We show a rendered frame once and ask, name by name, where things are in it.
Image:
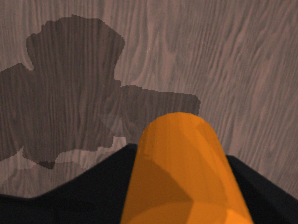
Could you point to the orange cylinder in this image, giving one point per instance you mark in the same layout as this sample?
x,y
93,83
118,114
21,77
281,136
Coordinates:
x,y
181,175

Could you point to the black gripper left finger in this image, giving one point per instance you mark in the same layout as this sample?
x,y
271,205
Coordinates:
x,y
97,196

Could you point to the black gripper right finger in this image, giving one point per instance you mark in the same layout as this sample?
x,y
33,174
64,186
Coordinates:
x,y
266,202

